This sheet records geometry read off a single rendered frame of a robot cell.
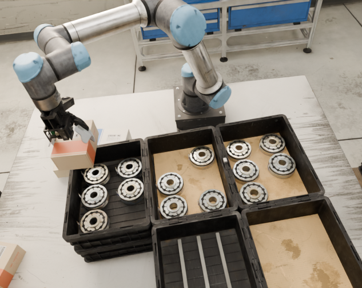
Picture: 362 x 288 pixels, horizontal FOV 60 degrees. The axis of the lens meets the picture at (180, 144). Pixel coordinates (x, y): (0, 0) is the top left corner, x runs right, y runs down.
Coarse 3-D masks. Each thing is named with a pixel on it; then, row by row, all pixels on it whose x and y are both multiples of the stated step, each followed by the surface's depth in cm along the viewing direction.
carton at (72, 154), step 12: (84, 120) 112; (96, 132) 114; (60, 144) 105; (72, 144) 105; (84, 144) 104; (96, 144) 113; (60, 156) 102; (72, 156) 102; (84, 156) 102; (60, 168) 106; (72, 168) 107; (84, 168) 107
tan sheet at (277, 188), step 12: (252, 144) 135; (252, 156) 130; (264, 156) 130; (264, 168) 126; (264, 180) 122; (276, 180) 122; (288, 180) 121; (300, 180) 121; (276, 192) 118; (288, 192) 118; (300, 192) 117
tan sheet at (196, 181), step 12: (156, 156) 135; (168, 156) 135; (180, 156) 134; (156, 168) 131; (168, 168) 131; (180, 168) 130; (192, 168) 129; (216, 168) 128; (156, 180) 127; (192, 180) 126; (204, 180) 125; (216, 180) 125; (192, 192) 122; (192, 204) 119
